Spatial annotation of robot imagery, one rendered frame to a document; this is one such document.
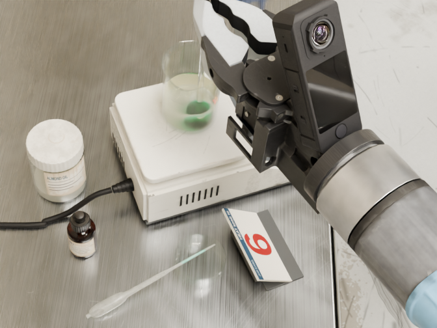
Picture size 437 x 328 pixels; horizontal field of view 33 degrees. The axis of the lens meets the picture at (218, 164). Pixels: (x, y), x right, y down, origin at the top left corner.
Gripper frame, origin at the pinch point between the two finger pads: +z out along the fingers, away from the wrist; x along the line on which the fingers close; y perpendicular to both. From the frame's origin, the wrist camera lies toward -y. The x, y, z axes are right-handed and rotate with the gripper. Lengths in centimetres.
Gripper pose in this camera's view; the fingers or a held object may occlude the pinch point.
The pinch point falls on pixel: (209, 0)
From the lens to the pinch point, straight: 66.9
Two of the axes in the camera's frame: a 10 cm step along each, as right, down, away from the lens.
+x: 8.2, -4.3, 3.8
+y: -0.7, 5.8, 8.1
